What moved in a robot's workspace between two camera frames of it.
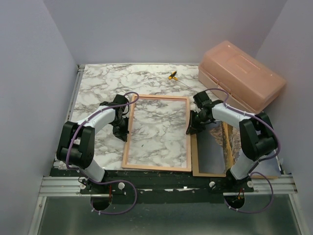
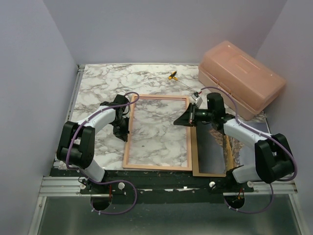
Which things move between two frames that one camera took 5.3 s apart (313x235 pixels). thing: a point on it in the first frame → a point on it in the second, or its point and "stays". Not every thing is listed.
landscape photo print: x=218 y=144 stays
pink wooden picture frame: x=128 y=137 stays
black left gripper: x=122 y=134 stays
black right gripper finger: x=191 y=129 → x=187 y=118
